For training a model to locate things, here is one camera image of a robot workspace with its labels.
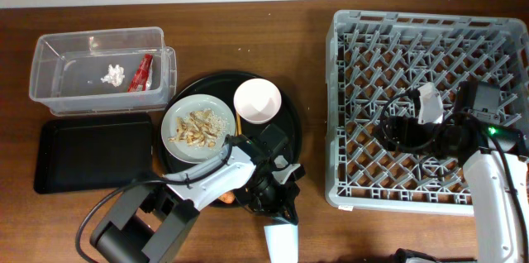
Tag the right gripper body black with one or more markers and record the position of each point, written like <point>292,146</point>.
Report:
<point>415,136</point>

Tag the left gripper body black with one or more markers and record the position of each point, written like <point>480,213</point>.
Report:
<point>273,194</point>

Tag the light blue cup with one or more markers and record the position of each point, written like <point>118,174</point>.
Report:
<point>282,243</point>

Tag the red snack wrapper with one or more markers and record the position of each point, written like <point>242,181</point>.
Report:
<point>142,78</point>

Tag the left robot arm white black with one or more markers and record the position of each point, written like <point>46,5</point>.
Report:
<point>151,218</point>

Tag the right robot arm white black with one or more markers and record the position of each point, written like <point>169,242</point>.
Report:
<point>494,163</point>

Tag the grey dishwasher rack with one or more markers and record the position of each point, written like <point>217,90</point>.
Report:
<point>372,59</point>

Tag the clear plastic waste bin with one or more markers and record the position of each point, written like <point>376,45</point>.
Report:
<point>67,67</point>

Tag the orange carrot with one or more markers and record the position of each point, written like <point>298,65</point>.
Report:
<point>227,197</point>

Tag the right wooden chopstick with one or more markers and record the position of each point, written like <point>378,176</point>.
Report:
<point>238,124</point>

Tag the food scraps on plate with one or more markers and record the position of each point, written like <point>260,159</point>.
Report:
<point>201,128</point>

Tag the white pink bowl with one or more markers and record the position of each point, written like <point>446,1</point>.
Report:
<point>257,100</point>

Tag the grey plate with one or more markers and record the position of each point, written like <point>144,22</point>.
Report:
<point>181,108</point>

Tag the black object bottom edge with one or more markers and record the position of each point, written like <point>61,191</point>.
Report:
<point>409,256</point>

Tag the black rectangular tray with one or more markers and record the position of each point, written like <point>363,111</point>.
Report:
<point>93,153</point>

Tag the crumpled white tissue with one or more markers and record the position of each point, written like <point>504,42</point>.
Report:
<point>115,75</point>

